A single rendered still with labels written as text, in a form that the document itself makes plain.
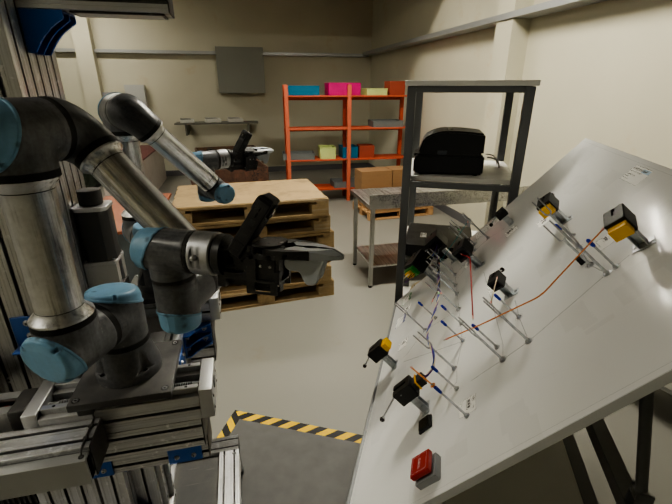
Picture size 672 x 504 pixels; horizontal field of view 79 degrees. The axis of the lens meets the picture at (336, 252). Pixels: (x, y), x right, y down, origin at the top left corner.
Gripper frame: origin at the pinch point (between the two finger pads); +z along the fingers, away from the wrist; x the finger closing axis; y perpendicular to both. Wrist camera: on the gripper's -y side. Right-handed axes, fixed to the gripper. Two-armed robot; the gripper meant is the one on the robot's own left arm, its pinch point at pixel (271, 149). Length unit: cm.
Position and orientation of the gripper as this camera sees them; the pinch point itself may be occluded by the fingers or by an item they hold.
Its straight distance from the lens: 182.7
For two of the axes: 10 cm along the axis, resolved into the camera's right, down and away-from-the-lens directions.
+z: 7.8, -2.3, 5.8
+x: 6.2, 4.1, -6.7
